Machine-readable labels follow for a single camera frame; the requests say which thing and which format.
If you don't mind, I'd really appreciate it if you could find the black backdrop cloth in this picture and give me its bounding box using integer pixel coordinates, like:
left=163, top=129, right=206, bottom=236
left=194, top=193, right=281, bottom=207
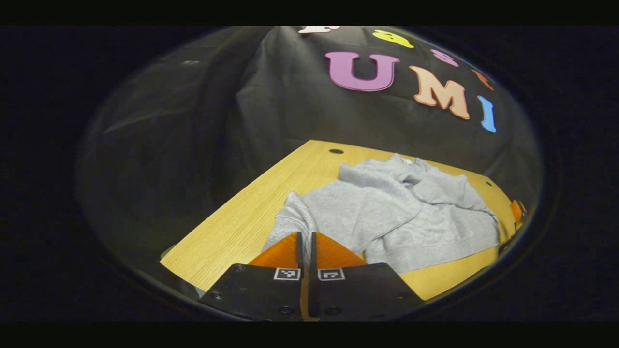
left=77, top=27, right=542, bottom=271

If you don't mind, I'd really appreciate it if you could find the grey sweatshirt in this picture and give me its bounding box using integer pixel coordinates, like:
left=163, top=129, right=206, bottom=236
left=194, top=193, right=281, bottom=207
left=261, top=154, right=500, bottom=275

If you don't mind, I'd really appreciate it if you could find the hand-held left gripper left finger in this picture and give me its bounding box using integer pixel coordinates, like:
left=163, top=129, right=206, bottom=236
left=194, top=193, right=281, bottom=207
left=199, top=232, right=304, bottom=322

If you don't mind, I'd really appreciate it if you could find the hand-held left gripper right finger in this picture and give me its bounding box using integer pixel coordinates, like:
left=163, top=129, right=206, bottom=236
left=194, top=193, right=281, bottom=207
left=309, top=232, right=425, bottom=322

